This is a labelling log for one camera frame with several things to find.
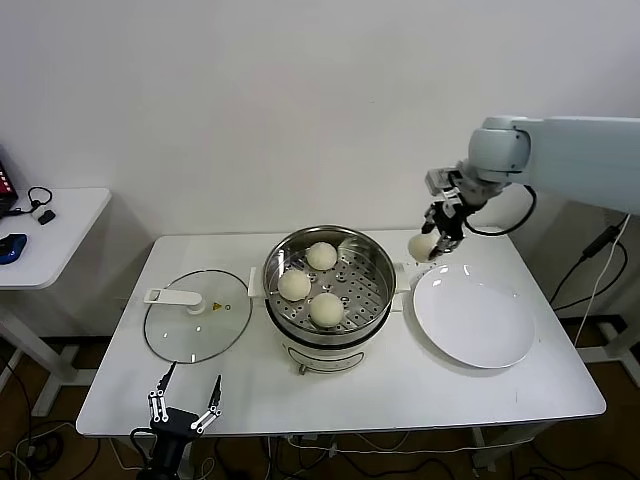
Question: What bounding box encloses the stainless steel steamer basket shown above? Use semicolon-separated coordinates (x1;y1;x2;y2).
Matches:
248;224;412;337

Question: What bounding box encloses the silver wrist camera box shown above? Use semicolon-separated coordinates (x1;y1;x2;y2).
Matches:
425;168;454;194

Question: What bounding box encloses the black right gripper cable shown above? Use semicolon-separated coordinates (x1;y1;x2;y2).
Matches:
462;184;537;236

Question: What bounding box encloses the white electric cooker base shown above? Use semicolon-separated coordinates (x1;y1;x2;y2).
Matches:
264;299;396;376

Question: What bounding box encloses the glass lid white handle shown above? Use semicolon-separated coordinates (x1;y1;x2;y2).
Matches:
143;269;253;364

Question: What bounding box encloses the red black device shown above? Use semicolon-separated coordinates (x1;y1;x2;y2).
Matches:
0;144;20;217

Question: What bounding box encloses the black floor cable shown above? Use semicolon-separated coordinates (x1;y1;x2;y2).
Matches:
0;349;34;480

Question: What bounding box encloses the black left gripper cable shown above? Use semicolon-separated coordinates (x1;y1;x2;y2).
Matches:
129;427;156;454

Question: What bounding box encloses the white round plate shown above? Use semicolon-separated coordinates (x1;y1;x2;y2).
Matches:
412;264;536;370

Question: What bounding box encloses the white side table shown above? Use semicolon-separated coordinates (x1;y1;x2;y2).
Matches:
0;188;114;419

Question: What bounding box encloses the black looped cable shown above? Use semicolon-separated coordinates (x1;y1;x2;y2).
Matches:
2;186;55;217

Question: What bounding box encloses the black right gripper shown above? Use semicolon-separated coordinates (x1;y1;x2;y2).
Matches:
421;172;501;259

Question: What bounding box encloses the black power adapter cable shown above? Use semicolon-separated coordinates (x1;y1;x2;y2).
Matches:
549;224;629;306

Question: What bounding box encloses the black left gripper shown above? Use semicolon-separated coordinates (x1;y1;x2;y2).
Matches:
146;362;224;480

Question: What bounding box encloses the blue computer mouse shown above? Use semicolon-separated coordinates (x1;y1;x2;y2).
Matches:
0;233;29;265

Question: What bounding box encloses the white steamed baozi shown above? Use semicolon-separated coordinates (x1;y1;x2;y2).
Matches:
408;233;441;264
277;270;312;303
308;293;345;327
305;242;338;271

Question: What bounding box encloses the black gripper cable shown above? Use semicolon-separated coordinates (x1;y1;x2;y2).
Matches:
462;184;537;236
129;427;156;454

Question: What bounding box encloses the white hanging cable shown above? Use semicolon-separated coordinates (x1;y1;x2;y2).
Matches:
573;212;634;349

